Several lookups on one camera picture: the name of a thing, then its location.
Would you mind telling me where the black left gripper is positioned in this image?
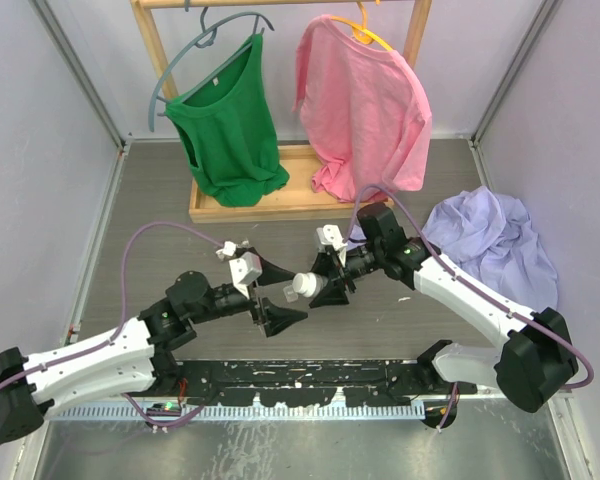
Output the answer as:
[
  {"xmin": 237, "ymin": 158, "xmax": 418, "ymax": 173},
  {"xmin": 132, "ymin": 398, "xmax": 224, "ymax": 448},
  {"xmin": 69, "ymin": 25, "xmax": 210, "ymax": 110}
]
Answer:
[{"xmin": 189, "ymin": 256, "xmax": 307, "ymax": 334}]

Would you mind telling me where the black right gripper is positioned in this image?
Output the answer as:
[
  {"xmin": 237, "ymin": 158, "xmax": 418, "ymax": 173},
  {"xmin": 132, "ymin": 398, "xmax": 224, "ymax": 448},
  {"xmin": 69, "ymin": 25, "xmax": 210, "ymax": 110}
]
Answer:
[{"xmin": 303, "ymin": 241, "xmax": 384, "ymax": 309}]

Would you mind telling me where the white capped pill bottle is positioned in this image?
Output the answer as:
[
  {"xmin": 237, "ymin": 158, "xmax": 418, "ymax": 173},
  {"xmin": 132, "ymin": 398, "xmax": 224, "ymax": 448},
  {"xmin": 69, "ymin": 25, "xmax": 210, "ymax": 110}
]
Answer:
[{"xmin": 293, "ymin": 272, "xmax": 328, "ymax": 298}]

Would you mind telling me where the white pill bottle cap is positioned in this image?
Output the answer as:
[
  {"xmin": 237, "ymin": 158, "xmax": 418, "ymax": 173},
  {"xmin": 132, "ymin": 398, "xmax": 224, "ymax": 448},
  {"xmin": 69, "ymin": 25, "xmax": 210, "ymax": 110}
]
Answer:
[{"xmin": 292, "ymin": 273, "xmax": 317, "ymax": 298}]

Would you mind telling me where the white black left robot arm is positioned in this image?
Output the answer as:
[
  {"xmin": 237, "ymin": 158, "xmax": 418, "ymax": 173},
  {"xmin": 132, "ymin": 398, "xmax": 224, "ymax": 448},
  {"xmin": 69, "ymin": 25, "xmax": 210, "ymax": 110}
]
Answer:
[{"xmin": 0, "ymin": 249, "xmax": 308, "ymax": 445}]

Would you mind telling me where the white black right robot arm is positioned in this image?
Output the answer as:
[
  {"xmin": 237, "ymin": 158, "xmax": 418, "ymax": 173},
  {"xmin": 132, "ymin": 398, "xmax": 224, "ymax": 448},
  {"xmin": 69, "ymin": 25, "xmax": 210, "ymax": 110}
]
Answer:
[{"xmin": 292, "ymin": 203, "xmax": 578, "ymax": 413}]

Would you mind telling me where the wooden clothes rack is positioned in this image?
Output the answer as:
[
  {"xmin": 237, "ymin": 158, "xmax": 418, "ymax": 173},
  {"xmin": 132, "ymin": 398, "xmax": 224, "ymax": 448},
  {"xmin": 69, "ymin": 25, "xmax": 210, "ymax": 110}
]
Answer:
[{"xmin": 129, "ymin": 0, "xmax": 434, "ymax": 225}]

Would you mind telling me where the lavender crumpled cloth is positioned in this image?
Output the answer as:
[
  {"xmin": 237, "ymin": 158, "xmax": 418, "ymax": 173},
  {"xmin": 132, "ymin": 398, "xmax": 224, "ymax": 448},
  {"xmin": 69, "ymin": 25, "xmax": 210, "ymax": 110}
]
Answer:
[{"xmin": 347, "ymin": 185, "xmax": 560, "ymax": 311}]

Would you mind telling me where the pink t-shirt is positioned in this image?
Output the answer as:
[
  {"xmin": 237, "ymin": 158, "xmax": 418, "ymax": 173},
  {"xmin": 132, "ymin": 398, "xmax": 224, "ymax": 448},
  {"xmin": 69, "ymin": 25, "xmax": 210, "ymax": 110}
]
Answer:
[{"xmin": 294, "ymin": 15, "xmax": 433, "ymax": 202}]

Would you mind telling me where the green t-shirt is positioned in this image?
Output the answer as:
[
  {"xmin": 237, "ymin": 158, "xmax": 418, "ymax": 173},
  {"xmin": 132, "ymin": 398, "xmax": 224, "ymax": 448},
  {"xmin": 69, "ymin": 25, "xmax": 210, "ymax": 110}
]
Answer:
[{"xmin": 165, "ymin": 34, "xmax": 290, "ymax": 207}]

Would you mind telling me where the yellow clothes hanger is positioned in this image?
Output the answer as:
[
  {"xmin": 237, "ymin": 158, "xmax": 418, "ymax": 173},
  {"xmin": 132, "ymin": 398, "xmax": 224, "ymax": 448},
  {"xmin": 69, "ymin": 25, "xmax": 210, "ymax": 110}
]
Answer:
[{"xmin": 329, "ymin": 1, "xmax": 394, "ymax": 51}]

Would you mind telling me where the grey-blue clothes hanger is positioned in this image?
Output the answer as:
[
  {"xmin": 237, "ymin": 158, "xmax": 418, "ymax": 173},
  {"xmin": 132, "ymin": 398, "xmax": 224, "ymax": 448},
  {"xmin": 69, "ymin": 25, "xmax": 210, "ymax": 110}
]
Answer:
[{"xmin": 131, "ymin": 1, "xmax": 279, "ymax": 134}]

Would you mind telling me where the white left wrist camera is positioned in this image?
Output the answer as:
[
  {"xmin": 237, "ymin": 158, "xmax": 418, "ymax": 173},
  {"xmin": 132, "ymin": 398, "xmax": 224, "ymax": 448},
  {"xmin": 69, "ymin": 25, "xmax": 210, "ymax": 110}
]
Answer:
[{"xmin": 216, "ymin": 241, "xmax": 263, "ymax": 299}]

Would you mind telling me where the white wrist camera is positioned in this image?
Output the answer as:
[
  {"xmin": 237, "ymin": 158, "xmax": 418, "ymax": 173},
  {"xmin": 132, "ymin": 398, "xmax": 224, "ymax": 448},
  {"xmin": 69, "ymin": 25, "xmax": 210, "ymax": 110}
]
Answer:
[
  {"xmin": 216, "ymin": 241, "xmax": 263, "ymax": 299},
  {"xmin": 315, "ymin": 224, "xmax": 347, "ymax": 252}
]

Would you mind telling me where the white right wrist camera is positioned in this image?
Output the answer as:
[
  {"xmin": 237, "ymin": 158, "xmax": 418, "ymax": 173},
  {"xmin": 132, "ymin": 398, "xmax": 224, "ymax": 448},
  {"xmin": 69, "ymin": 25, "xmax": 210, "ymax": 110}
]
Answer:
[{"xmin": 315, "ymin": 224, "xmax": 347, "ymax": 252}]

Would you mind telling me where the white slotted cable duct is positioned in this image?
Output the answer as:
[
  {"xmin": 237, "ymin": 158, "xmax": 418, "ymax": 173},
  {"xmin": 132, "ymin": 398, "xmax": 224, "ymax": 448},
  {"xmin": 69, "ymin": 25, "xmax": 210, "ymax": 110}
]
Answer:
[{"xmin": 54, "ymin": 398, "xmax": 426, "ymax": 421}]

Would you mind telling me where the aluminium frame rail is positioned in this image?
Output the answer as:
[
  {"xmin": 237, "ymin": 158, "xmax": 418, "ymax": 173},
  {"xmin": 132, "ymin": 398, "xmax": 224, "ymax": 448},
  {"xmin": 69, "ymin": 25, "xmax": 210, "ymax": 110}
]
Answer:
[{"xmin": 28, "ymin": 358, "xmax": 574, "ymax": 401}]

